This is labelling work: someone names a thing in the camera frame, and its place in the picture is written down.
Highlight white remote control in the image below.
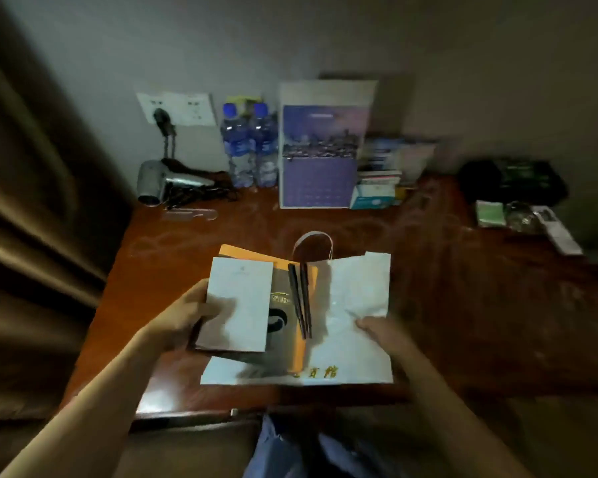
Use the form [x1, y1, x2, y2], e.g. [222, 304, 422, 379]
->
[533, 206, 585, 257]

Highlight person's left forearm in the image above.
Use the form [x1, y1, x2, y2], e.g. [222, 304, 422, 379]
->
[0, 333, 181, 478]

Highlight small teal box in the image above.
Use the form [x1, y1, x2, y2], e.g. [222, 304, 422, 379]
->
[351, 184, 398, 211]

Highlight reddish wooden desk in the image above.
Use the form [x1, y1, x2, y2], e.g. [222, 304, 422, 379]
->
[60, 172, 598, 419]

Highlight small green white packet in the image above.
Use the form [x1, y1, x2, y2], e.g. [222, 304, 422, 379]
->
[475, 200, 508, 229]

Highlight purple desk calendar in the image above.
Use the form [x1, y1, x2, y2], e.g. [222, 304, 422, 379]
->
[279, 79, 378, 210]

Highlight yellow wall sticker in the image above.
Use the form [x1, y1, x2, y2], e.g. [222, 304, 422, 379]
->
[224, 94, 265, 110]

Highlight person's right hand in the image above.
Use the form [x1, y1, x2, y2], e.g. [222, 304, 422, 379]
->
[355, 315, 420, 366]

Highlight person's blue trousers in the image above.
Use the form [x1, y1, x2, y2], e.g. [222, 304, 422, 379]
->
[244, 413, 410, 478]

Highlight white wall outlet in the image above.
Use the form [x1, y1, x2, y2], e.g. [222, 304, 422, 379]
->
[136, 91, 219, 128]

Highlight white notepad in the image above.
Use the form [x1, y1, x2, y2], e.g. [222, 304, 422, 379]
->
[194, 256, 275, 355]

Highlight brown curtain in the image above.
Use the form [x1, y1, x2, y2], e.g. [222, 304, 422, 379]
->
[0, 0, 141, 424]

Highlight silver hair dryer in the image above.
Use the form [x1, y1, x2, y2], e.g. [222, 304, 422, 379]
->
[136, 107, 239, 210]

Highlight person's left hand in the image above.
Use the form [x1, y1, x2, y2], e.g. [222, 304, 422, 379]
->
[140, 278, 223, 349]

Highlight clear glass ashtray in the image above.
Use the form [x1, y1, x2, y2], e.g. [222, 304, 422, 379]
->
[503, 200, 542, 235]

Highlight person's right forearm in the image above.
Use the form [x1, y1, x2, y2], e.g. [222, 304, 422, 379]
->
[393, 353, 530, 478]

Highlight black tissue box green label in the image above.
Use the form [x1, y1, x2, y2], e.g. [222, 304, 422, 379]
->
[456, 157, 569, 207]

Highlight small white box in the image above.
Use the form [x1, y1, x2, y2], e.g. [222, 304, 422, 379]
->
[357, 172, 402, 187]

